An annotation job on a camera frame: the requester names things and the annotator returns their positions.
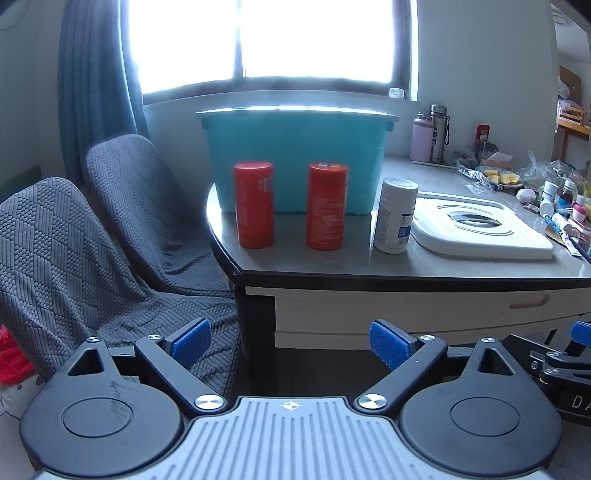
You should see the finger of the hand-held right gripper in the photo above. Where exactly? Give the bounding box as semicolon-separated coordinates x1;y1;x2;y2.
529;320;591;386

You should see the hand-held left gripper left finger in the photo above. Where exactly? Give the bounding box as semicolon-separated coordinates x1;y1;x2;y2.
67;318;229;414

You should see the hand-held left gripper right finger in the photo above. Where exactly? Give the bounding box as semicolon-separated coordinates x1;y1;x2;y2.
355;319;515;415

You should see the white pill bottle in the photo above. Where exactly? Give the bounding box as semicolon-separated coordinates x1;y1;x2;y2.
373;178;419;254

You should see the white lid with grey handle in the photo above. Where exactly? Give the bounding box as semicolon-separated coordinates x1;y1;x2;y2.
410;191;554;260

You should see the red cylindrical canister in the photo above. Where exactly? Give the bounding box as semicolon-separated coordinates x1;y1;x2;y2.
233;161;275;250
306;161;348;251

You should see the teal plastic storage box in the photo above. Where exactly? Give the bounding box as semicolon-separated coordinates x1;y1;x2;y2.
195;104;400;217

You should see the grey desktop desk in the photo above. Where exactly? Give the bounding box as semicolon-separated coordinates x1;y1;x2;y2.
205;154;591;352

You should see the white and blue tube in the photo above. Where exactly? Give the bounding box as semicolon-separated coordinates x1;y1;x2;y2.
540;212;574;237

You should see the blue paint bottle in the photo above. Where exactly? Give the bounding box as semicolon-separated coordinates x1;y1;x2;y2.
556;180;577;214

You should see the grey covered chair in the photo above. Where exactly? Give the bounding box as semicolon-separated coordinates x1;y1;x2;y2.
84;134;236;296
0;176;242;400

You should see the clear plastic bag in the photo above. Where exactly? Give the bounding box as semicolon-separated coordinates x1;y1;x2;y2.
519;150;573;190

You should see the plate of cut fruit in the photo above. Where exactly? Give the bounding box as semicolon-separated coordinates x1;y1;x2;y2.
480;168;525;189

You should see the red cloth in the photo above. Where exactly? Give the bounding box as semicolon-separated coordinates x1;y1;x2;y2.
0;323;36;385

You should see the crumpled printed plastic wrapper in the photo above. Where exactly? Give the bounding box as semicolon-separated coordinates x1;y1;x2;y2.
456;159;499;192

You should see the pink water bottle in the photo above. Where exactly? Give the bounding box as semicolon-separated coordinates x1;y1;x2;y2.
410;112;435;163

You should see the wooden shelf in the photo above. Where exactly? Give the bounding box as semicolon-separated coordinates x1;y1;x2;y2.
556;99;591;139

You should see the steel thermos bottle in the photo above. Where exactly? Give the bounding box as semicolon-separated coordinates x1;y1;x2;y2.
429;104;450;164

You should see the brown cork board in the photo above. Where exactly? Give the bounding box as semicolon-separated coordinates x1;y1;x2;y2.
558;66;581;100

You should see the blue curtain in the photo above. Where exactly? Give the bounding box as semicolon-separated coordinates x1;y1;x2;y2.
58;0;151;185

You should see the window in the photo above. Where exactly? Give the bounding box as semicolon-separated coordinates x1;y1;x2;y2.
115;0;419;108

